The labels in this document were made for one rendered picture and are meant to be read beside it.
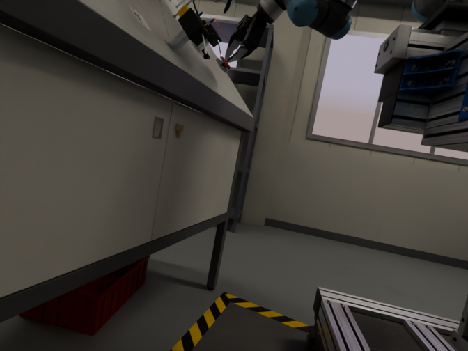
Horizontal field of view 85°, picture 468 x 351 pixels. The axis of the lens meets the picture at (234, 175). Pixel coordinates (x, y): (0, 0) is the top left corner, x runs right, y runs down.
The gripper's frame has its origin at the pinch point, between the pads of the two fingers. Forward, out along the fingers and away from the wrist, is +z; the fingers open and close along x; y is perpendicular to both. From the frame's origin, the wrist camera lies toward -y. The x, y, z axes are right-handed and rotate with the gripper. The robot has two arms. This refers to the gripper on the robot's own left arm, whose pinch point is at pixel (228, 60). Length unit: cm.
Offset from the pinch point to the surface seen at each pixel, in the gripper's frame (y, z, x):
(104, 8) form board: -41, -12, 35
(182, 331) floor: -80, 57, -29
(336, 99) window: 126, 18, -146
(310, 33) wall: 179, 6, -101
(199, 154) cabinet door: -32.1, 17.5, -3.7
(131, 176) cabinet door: -55, 12, 16
